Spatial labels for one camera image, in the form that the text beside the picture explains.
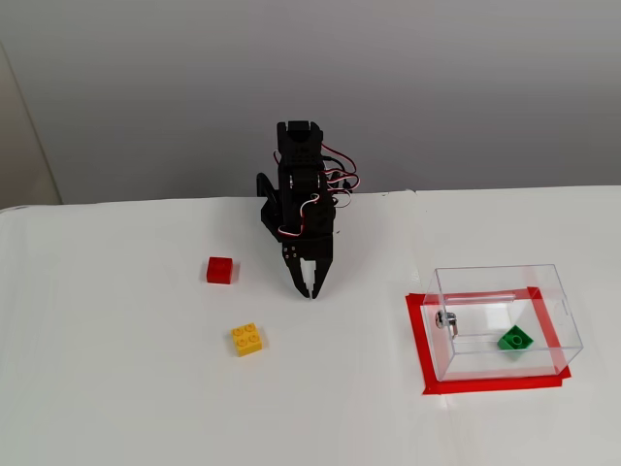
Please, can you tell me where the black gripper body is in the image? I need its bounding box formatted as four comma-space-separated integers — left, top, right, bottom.
278, 233, 336, 263

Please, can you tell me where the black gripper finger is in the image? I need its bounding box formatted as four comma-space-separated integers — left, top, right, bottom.
310, 257, 336, 300
281, 243, 311, 300

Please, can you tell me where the green lego brick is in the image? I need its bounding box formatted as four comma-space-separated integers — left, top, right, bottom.
496, 323, 536, 361

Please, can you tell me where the red lego brick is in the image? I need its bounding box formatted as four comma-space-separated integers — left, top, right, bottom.
206, 256, 234, 285

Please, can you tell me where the yellow lego brick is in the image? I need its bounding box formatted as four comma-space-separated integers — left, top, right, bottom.
230, 322, 265, 358

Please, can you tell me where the transparent acrylic box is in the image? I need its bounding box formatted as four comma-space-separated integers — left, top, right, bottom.
421, 263, 585, 383

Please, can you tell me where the black table clamp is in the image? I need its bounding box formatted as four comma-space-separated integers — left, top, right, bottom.
255, 172, 282, 242

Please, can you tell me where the silver cam lock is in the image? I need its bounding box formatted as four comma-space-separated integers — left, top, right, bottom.
435, 310, 461, 339

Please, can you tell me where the red tape square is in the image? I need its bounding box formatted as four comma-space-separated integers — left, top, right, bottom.
405, 285, 572, 397

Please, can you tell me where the red white gripper cable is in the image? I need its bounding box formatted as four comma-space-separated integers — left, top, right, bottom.
278, 192, 322, 240

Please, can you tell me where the red white arm cable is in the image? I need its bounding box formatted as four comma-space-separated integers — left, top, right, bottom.
321, 143, 364, 209

